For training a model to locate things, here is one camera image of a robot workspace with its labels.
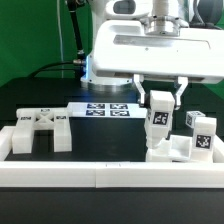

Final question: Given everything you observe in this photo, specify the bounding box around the white chair back frame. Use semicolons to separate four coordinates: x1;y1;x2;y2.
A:
12;108;72;154

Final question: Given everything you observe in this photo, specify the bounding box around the white U-shaped barrier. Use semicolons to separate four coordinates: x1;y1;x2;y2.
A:
0;126;224;188

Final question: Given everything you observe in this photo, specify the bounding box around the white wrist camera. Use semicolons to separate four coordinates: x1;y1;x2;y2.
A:
105;0;152;20

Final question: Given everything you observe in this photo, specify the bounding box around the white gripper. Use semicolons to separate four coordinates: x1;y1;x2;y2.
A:
92;20;224;110

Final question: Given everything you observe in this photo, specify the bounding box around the white tagged cube right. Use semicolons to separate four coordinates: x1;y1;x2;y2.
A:
185;111;205;128

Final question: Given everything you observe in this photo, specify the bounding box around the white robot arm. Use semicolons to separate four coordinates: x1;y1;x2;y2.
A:
89;0;224;106

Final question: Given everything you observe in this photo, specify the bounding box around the white chair seat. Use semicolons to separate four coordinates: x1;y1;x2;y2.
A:
145;135;192;162

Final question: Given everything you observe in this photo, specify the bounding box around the white marker sheet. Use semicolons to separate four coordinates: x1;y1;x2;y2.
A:
67;102;146;119

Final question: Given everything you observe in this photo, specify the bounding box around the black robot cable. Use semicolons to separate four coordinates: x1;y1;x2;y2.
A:
27;0;88;80

